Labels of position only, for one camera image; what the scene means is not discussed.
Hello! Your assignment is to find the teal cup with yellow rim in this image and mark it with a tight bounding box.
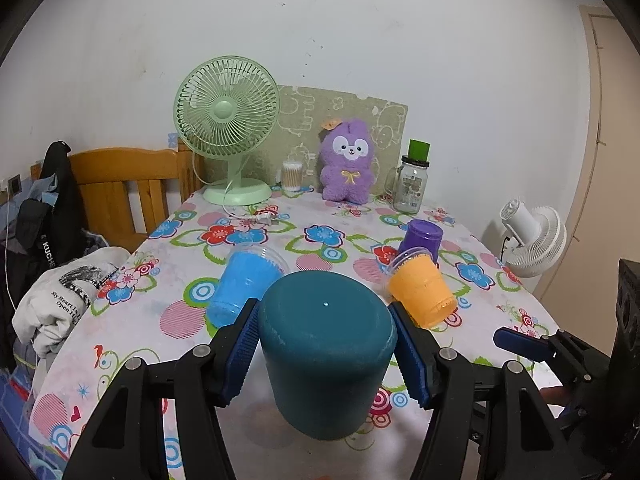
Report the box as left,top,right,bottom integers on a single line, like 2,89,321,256
258,270,397,441

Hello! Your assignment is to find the black bag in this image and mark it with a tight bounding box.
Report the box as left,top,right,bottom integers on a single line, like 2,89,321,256
1,141,89,370

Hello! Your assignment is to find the cotton swab container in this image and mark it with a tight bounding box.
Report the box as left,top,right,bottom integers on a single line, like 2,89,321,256
281,160,304,192

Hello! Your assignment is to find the beige door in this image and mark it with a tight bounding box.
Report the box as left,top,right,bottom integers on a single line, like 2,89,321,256
535,6,639,353

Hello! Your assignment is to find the floral tablecloth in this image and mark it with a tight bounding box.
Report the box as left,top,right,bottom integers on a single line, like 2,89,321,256
28,192,558,479

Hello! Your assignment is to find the glass jar with green lid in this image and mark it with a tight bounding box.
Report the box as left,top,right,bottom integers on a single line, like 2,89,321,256
385,139,431,214

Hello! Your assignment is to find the green patterned board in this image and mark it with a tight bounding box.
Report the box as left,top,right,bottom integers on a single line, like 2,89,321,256
244,84,410,196

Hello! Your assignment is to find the white standing fan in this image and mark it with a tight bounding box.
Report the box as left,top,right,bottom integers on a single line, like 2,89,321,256
500,200,567,278

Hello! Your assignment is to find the wooden chair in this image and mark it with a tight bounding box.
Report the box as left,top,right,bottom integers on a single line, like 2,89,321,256
30,142,204,259

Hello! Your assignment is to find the white printed t-shirt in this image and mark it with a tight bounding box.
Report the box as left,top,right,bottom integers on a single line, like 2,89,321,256
12,247,130,359

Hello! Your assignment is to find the blue plastic cup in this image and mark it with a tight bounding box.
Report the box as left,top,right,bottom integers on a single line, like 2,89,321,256
206,243,288,328

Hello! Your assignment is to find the orange plastic cup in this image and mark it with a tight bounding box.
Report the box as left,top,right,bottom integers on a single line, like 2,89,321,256
386,247,457,328

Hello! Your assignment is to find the purple plush toy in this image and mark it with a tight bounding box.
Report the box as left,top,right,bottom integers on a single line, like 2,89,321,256
320,119,375,205

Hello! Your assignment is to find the operator's hand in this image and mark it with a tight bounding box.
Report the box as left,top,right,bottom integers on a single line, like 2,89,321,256
540,386,570,406

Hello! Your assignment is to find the green desk fan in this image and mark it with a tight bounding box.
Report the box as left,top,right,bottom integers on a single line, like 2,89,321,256
172,55,280,207

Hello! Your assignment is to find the purple plastic cup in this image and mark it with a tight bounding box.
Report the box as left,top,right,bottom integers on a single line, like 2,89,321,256
398,219,444,262

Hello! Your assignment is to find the white fan power cable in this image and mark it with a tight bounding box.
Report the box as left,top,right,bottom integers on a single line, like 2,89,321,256
192,152,280,230

